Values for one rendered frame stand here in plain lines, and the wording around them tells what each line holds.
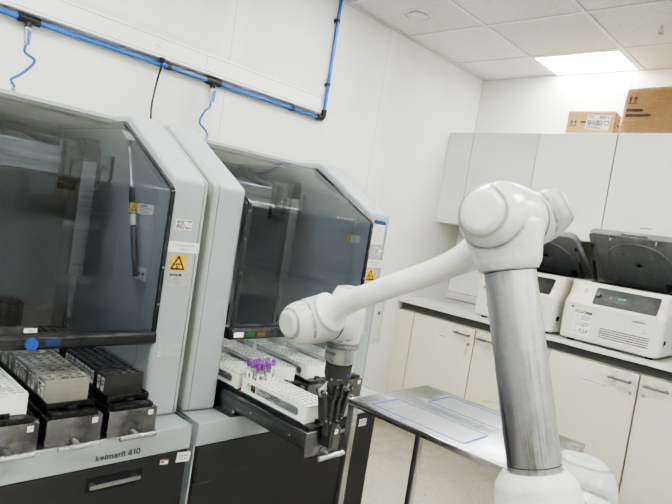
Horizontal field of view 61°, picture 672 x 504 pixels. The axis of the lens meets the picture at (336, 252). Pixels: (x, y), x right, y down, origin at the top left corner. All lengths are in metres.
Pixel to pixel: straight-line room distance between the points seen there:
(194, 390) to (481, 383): 2.50
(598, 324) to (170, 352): 2.58
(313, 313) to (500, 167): 3.10
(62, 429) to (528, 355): 1.10
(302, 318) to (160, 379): 0.57
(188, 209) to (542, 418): 1.09
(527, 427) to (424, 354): 3.11
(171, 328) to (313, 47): 2.21
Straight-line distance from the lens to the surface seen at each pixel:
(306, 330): 1.38
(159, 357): 1.76
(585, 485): 1.32
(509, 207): 1.09
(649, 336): 3.59
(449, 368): 4.11
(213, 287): 1.80
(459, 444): 1.73
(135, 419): 1.68
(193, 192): 1.71
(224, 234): 1.79
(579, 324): 3.70
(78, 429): 1.62
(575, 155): 4.11
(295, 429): 1.65
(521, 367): 1.13
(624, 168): 3.99
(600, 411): 3.69
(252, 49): 3.25
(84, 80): 2.78
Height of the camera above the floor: 1.38
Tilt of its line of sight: 3 degrees down
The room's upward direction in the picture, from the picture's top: 9 degrees clockwise
